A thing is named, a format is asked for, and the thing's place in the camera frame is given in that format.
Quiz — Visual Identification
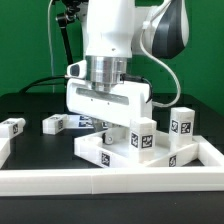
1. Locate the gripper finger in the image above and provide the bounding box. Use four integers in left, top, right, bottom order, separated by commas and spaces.
93, 119, 103, 132
104, 131, 116, 144

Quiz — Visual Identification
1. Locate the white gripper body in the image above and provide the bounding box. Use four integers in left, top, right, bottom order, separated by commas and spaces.
66, 78, 152, 127

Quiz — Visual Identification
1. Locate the white square table top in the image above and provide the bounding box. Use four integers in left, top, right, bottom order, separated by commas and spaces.
74, 128, 198, 168

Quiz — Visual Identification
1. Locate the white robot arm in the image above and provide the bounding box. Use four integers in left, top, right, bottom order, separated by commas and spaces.
66, 0, 189, 127

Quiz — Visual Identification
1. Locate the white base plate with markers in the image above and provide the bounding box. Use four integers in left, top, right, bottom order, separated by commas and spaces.
66, 115, 93, 129

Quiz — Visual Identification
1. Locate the black cable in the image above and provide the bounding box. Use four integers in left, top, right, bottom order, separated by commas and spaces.
19, 77, 71, 94

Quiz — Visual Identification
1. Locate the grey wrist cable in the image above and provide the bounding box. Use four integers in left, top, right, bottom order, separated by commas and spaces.
139, 19, 182, 109

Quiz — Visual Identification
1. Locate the white thin cable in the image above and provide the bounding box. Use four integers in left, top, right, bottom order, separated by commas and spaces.
47, 0, 56, 94

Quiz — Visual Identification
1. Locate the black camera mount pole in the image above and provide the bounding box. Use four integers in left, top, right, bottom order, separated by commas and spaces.
56, 6, 75, 65

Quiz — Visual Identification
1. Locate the white U-shaped fence wall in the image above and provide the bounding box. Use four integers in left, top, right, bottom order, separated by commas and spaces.
0, 136, 224, 196

